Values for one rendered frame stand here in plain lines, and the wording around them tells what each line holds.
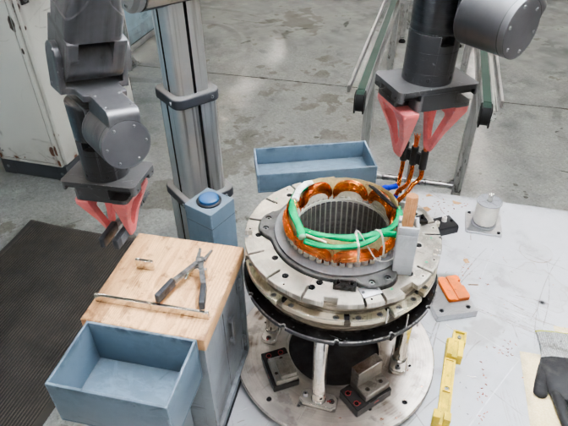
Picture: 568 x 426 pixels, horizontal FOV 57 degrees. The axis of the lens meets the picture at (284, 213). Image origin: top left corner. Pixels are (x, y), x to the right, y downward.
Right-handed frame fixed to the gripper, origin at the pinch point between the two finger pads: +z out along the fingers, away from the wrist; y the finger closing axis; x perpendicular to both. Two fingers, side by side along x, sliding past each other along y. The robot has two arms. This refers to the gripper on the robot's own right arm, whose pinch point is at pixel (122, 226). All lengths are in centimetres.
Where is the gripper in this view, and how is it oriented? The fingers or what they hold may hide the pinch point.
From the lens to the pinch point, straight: 76.8
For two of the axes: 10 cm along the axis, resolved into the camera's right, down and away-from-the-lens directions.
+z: 0.2, 8.0, 6.0
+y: 9.8, 1.1, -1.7
